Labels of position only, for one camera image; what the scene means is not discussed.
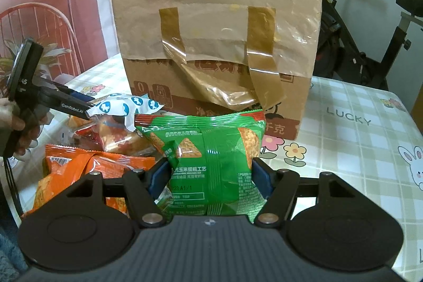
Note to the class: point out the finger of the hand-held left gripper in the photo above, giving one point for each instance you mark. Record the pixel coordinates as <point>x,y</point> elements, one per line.
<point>75,93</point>
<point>71,108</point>

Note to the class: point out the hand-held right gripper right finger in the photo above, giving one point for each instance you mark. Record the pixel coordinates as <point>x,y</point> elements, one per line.
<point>261,179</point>

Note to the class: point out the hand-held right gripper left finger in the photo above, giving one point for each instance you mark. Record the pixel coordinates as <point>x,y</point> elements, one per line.
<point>161,177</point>

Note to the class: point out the green snack bag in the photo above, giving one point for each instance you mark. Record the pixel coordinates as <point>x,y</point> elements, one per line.
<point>211,156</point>

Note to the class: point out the white blue-dotted snack packet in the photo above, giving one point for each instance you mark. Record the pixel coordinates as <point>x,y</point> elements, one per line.
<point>127,110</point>

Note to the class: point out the brown paper bag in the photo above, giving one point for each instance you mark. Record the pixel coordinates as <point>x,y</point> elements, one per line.
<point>218,37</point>

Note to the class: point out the person's left hand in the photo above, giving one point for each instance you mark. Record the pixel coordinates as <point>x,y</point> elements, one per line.
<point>15,125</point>

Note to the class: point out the red snack packet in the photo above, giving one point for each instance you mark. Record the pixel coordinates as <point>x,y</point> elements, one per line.
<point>81,133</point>

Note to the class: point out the clear pastry packet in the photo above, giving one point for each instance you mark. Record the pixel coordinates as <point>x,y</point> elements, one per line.
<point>122,140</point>

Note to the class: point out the orange snack bag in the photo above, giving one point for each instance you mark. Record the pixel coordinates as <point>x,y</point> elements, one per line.
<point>82,169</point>

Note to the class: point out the red printed curtain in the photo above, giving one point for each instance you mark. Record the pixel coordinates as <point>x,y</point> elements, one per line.
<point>49,4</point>

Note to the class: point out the checked printed tablecloth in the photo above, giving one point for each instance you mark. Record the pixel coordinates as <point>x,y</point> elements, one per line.
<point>357,143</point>

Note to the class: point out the black exercise bike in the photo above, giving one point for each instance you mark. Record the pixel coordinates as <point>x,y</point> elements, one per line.
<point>357,47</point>

